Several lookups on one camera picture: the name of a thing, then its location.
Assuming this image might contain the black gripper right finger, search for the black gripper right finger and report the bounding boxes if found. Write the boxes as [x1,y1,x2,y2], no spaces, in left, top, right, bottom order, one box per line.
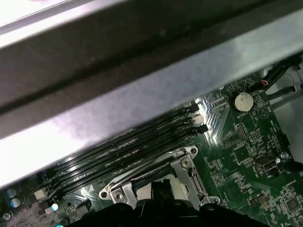
[165,179,266,227]

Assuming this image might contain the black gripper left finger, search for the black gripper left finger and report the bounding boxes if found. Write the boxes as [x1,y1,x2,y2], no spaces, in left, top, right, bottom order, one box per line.
[63,179,166,227]

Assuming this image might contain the silver CPU plate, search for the silver CPU plate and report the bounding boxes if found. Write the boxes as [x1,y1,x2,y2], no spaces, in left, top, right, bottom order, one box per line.
[136,181,187,203]

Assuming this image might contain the metal socket cover frame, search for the metal socket cover frame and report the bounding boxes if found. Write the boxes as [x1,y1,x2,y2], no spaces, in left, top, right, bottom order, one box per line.
[110,153,210,206]

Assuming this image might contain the CPU socket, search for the CPU socket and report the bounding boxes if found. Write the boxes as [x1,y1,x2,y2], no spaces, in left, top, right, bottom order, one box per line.
[98,145,221,208]

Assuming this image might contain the black RAM slot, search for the black RAM slot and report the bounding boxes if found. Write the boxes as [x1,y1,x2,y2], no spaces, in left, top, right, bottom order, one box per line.
[46,105,200,178]
[51,115,205,190]
[55,124,209,201]

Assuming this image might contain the green motherboard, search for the green motherboard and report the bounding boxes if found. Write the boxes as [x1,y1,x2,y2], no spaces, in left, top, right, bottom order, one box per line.
[0,70,303,227]

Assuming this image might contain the black square chip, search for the black square chip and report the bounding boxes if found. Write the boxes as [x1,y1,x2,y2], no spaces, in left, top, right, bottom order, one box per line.
[233,146,250,164]

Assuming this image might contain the metal internal USB port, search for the metal internal USB port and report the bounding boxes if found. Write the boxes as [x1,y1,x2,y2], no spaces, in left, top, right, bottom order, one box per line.
[254,157,277,171]

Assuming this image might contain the round coin battery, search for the round coin battery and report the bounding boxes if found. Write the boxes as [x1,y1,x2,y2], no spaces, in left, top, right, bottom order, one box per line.
[229,91,254,113]

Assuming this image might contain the black board connector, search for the black board connector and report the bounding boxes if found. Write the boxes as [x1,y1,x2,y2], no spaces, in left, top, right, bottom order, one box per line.
[277,133,291,148]

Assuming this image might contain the black PC case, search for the black PC case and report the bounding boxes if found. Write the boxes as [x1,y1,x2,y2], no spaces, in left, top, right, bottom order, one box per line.
[0,0,303,190]

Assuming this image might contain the black wire bundle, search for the black wire bundle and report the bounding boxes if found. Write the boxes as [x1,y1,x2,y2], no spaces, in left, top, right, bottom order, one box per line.
[248,53,303,95]

